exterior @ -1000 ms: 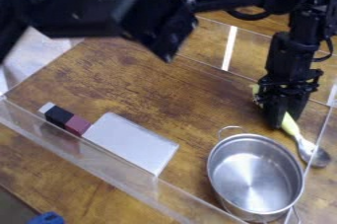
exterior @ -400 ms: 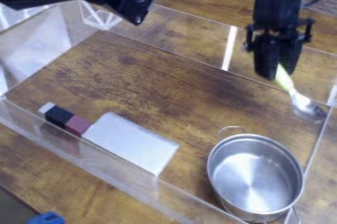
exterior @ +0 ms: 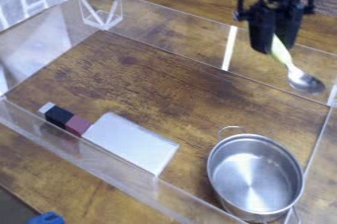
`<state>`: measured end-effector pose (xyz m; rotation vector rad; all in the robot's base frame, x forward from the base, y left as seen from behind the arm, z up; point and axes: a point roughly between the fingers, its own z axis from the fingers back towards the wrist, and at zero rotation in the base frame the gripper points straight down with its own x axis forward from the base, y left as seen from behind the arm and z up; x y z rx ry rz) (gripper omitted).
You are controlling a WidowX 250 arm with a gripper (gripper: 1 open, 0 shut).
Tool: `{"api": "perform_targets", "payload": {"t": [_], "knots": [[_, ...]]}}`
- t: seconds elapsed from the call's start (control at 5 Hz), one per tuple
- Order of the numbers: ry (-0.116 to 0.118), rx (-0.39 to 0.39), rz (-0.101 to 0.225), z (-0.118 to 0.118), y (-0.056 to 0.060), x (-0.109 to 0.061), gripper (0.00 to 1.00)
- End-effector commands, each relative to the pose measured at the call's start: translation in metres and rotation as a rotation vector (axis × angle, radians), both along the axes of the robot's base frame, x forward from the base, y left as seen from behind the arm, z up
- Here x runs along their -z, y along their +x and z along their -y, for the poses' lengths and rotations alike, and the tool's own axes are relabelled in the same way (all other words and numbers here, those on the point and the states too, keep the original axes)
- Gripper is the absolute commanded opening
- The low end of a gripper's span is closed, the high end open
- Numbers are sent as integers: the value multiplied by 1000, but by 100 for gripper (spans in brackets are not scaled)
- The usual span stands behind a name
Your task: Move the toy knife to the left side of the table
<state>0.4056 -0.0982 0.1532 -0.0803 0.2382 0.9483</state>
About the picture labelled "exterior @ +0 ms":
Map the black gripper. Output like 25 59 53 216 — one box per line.
234 0 314 54

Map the spoon with yellow-green handle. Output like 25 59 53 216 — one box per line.
272 36 325 95

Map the toy cleaver knife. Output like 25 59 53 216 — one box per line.
39 103 178 176

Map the stainless steel pot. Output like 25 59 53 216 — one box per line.
206 126 304 224

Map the blue object at bottom edge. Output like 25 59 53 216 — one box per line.
27 212 65 224

